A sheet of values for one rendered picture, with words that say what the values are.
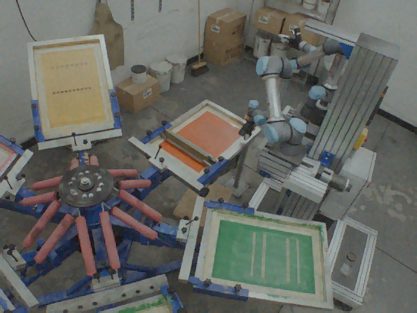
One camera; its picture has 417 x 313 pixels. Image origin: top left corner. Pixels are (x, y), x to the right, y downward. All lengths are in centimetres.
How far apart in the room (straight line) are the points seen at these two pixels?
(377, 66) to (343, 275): 183
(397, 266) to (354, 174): 163
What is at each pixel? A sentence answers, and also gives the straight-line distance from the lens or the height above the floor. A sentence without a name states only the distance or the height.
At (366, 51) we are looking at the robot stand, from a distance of 194.
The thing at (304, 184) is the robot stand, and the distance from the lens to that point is 214.
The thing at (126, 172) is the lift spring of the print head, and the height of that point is 113.
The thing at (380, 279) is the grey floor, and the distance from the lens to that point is 351.
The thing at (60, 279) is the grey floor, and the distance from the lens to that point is 303.
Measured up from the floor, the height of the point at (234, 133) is 98.
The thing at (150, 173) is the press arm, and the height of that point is 104.
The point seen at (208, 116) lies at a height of 98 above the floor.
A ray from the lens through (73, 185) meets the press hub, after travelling 182.
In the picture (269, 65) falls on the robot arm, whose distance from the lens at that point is 203.
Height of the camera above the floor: 265
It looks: 44 degrees down
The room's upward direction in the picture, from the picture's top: 9 degrees clockwise
